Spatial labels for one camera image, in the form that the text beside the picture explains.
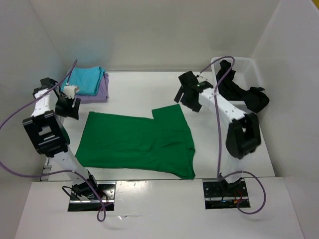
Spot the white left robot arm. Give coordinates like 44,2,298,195
22,78,99,200

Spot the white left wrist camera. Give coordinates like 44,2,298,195
62,85,79,99

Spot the cyan t shirt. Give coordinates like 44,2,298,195
69,66,105,96

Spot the purple t shirt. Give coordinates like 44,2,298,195
75,73,109,104

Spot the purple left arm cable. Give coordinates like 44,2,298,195
0,59,114,222

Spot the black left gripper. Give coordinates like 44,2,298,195
55,95,81,120

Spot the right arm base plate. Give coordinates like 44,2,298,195
202,178,250,210

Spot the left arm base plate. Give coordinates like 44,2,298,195
62,181,116,212

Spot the green t shirt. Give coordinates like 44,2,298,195
75,104,195,180

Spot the aluminium table edge rail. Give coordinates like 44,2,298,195
39,69,216,181

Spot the white plastic laundry basket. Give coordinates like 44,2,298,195
211,57,264,112

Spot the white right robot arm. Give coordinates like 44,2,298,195
174,71,261,196

